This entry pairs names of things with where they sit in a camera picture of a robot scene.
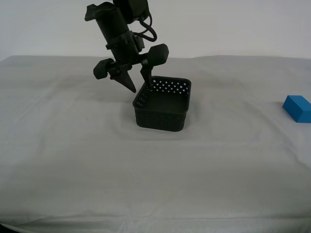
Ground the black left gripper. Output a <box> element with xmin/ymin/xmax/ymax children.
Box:
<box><xmin>93</xmin><ymin>31</ymin><xmax>170</xmax><ymax>94</ymax></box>

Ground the black perforated plastic basket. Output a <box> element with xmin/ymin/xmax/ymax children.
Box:
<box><xmin>132</xmin><ymin>75</ymin><xmax>192</xmax><ymax>133</ymax></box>

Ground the blue rectangular block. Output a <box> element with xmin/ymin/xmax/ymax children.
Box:
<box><xmin>282</xmin><ymin>95</ymin><xmax>311</xmax><ymax>123</ymax></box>

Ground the white tablecloth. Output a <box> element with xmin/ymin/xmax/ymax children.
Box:
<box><xmin>0</xmin><ymin>55</ymin><xmax>311</xmax><ymax>233</ymax></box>

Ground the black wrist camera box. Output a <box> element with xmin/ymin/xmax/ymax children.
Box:
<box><xmin>132</xmin><ymin>35</ymin><xmax>146</xmax><ymax>53</ymax></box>

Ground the black camera cable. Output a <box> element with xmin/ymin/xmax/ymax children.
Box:
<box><xmin>135</xmin><ymin>12</ymin><xmax>157</xmax><ymax>42</ymax></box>

